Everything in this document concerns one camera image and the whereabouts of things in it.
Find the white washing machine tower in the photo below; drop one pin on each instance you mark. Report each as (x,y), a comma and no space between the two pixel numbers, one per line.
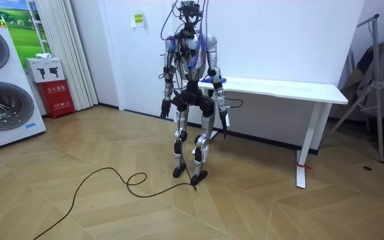
(2,100)

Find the yellow wall sign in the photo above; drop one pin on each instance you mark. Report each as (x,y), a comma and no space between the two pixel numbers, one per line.
(138,18)

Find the white desk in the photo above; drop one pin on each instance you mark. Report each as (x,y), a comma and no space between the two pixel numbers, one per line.
(278,89)

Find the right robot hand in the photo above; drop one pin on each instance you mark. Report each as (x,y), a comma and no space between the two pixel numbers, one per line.
(224,120)

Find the white cardboard box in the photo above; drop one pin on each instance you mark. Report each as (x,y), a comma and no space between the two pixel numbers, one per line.
(45,70)

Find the small black floor object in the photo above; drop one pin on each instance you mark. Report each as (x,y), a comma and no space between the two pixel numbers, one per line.
(367,168)

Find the small white object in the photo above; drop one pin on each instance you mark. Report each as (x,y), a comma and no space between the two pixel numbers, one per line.
(43,55)

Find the white folding curtain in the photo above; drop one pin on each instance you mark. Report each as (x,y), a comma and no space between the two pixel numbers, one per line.
(68,50)

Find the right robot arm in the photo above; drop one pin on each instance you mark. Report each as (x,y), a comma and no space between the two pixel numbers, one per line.
(216,75)

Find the green landscape wall poster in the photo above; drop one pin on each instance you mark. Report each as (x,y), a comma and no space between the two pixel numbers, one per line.
(22,36)

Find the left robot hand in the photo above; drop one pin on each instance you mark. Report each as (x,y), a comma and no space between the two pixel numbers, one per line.
(165,107)

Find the robot body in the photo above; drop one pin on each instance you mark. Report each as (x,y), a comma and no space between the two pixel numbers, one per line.
(192,50)

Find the red fire equipment box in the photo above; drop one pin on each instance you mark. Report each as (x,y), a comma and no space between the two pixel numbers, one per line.
(57,98)

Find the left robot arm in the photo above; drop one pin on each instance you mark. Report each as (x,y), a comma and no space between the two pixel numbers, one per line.
(168,85)

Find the robot legs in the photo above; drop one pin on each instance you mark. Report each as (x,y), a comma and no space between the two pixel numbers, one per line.
(206,133)

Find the blue cloth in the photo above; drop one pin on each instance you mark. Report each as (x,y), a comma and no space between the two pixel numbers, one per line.
(206,80)

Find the grey metal stand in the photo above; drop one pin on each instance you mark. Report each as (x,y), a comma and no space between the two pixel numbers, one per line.
(376,83)

